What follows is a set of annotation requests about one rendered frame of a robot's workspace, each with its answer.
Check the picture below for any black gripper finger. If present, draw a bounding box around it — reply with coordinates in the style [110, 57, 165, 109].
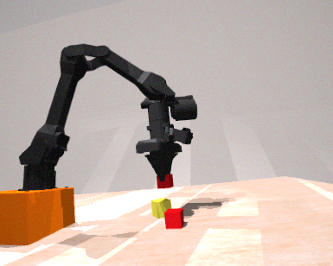
[145, 153, 170, 182]
[165, 153, 178, 174]

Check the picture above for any red cube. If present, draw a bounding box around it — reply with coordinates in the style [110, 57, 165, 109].
[164, 208, 185, 230]
[157, 174, 174, 189]

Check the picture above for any yellow cube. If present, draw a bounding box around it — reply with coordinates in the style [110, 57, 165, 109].
[150, 198, 171, 219]

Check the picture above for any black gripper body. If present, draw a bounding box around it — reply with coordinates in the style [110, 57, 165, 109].
[136, 120, 182, 155]

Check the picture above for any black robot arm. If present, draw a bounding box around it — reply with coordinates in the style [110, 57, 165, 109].
[18, 43, 197, 191]

